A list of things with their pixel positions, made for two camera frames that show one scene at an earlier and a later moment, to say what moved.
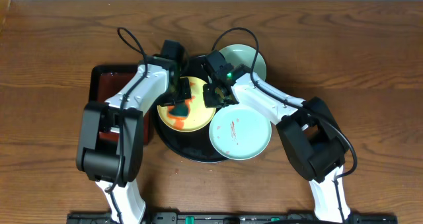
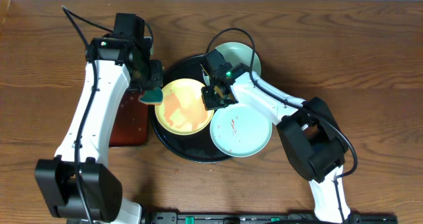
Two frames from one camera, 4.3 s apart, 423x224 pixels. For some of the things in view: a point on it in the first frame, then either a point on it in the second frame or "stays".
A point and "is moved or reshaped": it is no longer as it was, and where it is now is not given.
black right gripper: (208, 100) stays
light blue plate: (239, 133) stays
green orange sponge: (180, 110) is moved or reshaped
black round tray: (195, 66) stays
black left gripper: (187, 87) -> (156, 78)
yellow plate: (190, 115) stays
